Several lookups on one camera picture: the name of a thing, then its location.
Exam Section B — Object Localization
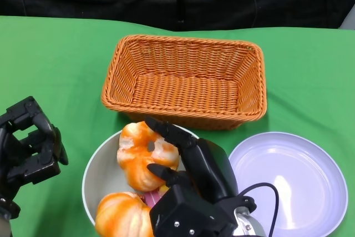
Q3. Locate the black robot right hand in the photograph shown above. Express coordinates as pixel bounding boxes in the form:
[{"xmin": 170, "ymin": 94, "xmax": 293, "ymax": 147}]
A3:
[{"xmin": 145, "ymin": 117, "xmax": 257, "ymax": 237}]

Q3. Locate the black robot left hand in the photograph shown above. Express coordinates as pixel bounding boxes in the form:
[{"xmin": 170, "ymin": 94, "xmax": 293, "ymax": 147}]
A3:
[{"xmin": 0, "ymin": 96, "xmax": 69, "ymax": 199}]

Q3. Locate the orange bread with torn top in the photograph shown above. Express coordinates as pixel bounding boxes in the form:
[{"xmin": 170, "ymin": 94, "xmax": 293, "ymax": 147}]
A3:
[{"xmin": 116, "ymin": 121, "xmax": 180, "ymax": 193}]

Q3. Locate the pale grey bowl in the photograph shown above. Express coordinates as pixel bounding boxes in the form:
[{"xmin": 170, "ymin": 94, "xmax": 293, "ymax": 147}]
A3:
[{"xmin": 82, "ymin": 125, "xmax": 211, "ymax": 229}]

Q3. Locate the magenta pink striped cake slice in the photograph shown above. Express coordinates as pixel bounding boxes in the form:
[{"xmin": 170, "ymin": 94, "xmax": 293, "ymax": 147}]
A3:
[{"xmin": 144, "ymin": 189, "xmax": 164, "ymax": 207}]

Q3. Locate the orange wicker basket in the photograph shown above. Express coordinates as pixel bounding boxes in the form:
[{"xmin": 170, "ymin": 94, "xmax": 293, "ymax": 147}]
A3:
[{"xmin": 101, "ymin": 34, "xmax": 267, "ymax": 131}]

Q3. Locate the lavender plate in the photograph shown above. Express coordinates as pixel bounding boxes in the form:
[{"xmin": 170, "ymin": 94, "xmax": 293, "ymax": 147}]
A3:
[{"xmin": 229, "ymin": 132, "xmax": 348, "ymax": 237}]

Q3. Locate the round orange striped bread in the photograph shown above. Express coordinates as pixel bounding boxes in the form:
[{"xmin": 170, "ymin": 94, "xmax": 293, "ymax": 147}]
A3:
[{"xmin": 94, "ymin": 191, "xmax": 155, "ymax": 237}]

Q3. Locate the green tablecloth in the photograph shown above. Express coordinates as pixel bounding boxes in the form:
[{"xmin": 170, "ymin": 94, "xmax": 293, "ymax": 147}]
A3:
[{"xmin": 0, "ymin": 16, "xmax": 355, "ymax": 237}]

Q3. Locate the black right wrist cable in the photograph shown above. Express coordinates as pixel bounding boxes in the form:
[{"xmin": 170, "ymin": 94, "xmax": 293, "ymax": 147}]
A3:
[{"xmin": 237, "ymin": 183, "xmax": 280, "ymax": 237}]

